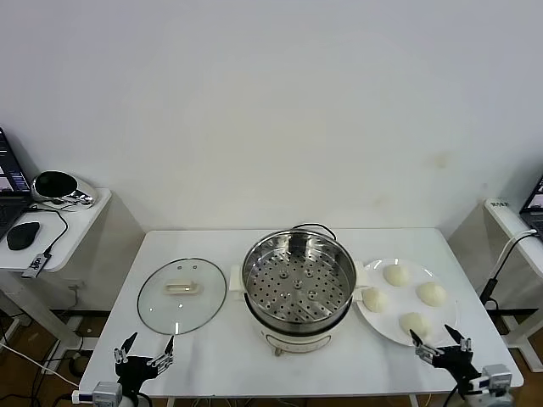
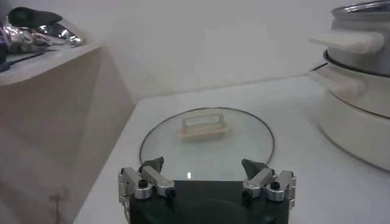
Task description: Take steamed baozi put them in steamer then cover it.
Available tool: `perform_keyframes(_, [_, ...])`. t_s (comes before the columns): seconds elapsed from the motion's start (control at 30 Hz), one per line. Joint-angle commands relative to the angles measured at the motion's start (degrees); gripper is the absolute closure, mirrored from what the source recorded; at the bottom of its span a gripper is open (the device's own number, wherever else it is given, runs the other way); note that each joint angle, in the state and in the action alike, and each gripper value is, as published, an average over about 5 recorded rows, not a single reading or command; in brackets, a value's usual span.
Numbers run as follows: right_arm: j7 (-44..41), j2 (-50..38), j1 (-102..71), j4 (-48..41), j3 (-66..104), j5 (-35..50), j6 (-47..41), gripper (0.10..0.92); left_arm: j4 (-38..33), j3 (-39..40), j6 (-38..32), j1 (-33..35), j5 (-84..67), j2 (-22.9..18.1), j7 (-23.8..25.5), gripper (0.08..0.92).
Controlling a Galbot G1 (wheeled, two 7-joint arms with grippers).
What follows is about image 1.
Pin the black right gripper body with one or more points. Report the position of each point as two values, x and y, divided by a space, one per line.
456 362

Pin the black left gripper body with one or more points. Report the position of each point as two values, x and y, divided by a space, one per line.
136 371

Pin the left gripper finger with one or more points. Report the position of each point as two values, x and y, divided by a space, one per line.
166 360
122 352

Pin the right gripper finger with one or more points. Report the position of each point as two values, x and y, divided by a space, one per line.
466 345
426 351

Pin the white steamed baozi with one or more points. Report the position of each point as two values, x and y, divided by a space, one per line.
396 274
432 293
414 324
374 299

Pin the stainless steel steamer basket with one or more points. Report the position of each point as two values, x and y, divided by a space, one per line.
297 297

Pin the white round plate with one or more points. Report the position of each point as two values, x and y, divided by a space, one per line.
390 326

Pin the dark round floor object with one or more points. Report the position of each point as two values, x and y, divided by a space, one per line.
78 364

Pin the black power adapter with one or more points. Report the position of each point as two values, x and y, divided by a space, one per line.
490 289

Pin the grey usb hub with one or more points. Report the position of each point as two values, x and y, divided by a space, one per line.
36 266

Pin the white side table with mouse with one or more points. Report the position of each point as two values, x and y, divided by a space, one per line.
76 229

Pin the black computer mouse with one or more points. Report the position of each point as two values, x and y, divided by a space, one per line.
22 235

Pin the chrome dome device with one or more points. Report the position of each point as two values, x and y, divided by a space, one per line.
53 184

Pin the black laptop with lit screen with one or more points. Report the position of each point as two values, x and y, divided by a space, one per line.
10 178

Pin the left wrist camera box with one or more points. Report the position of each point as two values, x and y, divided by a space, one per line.
106 392

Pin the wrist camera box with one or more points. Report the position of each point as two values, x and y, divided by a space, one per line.
106 392
496 377

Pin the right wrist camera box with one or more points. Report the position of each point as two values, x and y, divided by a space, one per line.
496 377

